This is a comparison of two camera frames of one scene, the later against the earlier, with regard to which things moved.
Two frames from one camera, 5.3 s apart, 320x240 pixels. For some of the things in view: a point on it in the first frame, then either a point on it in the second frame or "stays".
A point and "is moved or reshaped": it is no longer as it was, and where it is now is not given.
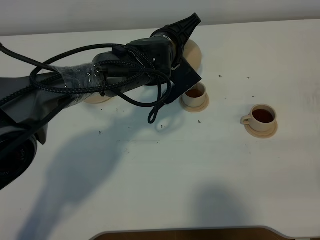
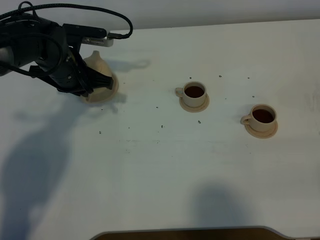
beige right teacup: [262, 118] stays
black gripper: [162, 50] -> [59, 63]
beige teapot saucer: [96, 98] stays
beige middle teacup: [195, 96] stays
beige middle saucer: [195, 109] stays
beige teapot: [192, 52] is moved or reshaped
